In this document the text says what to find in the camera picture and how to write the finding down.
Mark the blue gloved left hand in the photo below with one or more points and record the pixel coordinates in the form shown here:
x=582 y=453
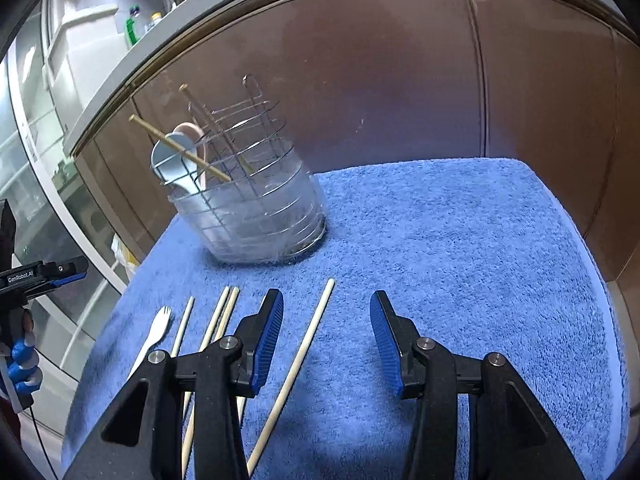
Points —
x=18 y=351

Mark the glass sliding door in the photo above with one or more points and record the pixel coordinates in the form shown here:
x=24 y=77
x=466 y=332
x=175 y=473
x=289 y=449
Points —
x=57 y=217

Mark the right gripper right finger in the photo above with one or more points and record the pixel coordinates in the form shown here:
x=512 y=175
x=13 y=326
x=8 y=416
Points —
x=394 y=336

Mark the white plastic fork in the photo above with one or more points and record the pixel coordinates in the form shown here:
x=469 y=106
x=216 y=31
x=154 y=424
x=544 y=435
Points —
x=156 y=332

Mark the wooden chopstick in holder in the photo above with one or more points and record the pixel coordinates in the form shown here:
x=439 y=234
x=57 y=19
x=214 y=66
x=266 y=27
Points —
x=178 y=148

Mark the green cap oil bottle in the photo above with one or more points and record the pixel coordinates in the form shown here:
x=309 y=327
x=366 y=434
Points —
x=132 y=26

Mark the white plastic bag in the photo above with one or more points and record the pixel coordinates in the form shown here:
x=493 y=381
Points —
x=124 y=257

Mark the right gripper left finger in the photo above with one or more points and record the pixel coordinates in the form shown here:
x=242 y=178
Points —
x=258 y=334

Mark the brown lower cabinets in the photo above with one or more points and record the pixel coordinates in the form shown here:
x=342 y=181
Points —
x=554 y=83

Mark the light blue ceramic spoon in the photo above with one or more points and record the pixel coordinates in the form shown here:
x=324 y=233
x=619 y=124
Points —
x=175 y=169

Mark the white blue label bottle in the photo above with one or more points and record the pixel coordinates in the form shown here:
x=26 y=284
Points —
x=154 y=20

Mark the clear utensil holder with wire rack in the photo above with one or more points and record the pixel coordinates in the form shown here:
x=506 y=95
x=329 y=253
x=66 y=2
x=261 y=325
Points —
x=272 y=210

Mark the white storage box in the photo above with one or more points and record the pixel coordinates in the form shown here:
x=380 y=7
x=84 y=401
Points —
x=83 y=47

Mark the blue towel mat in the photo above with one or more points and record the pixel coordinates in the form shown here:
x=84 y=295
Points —
x=477 y=252

